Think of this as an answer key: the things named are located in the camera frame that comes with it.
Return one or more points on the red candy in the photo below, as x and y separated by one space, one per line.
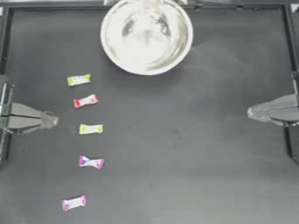
85 101

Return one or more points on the lime green candy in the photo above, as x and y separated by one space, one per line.
78 79
90 129

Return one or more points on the purple bow-shaped candy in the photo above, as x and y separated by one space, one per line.
90 162

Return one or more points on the steel bowl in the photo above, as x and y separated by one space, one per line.
128 58

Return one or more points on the white corner bracket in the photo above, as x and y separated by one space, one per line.
293 7

